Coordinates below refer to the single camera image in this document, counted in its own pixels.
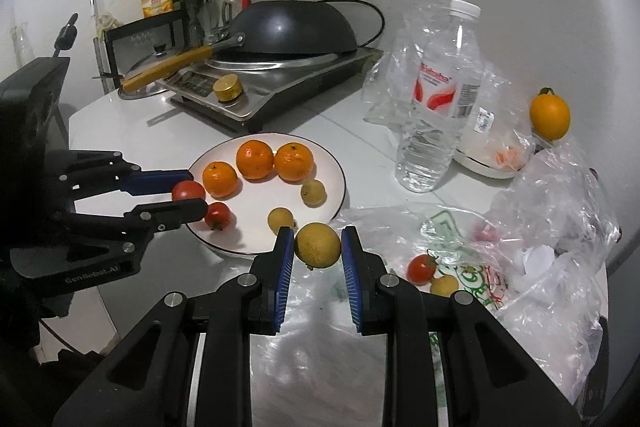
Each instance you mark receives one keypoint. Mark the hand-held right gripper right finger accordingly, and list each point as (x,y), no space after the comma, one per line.
(350,277)

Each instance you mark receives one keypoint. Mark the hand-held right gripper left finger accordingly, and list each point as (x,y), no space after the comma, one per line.
(285,277)

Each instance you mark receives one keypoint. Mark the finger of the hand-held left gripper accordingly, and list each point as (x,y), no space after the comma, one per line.
(170,213)
(155,179)

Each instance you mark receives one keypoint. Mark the red tomato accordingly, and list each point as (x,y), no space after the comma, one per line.
(421,268)
(218,214)
(187,191)

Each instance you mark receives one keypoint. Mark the large yellow round fruit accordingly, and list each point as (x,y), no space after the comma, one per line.
(317,244)

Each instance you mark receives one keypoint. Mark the small yellow round fruit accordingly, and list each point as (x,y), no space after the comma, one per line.
(444,285)
(313,192)
(281,220)

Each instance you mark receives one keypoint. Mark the orange tangerine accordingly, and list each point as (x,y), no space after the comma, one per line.
(255,159)
(220,179)
(294,162)

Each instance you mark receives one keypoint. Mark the white plate with dark rim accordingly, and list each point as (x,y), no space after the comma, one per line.
(250,217)

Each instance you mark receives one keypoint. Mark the steel pot lid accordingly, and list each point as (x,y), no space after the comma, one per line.
(145,64)

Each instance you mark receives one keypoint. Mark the brass round knob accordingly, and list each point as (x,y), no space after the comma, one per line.
(226,88)

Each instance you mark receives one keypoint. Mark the thin grey rod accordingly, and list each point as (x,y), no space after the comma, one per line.
(93,7)

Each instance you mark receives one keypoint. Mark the clear plastic water bottle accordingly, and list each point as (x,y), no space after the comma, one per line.
(435,147)

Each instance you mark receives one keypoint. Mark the white bowl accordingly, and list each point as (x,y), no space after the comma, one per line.
(475,164)

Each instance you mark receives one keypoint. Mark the steel induction cooker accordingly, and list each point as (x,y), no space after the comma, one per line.
(300,82)

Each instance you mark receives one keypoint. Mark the cooking oil bottle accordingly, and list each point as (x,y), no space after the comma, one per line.
(231,4)

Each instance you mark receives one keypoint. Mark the clear plastic bag with sticker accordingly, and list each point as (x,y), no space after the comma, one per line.
(505,142)

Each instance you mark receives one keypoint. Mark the large crumpled clear plastic bag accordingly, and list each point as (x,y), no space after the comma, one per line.
(550,207)

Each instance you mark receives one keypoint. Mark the orange with stem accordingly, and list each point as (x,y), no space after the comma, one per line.
(550,114)

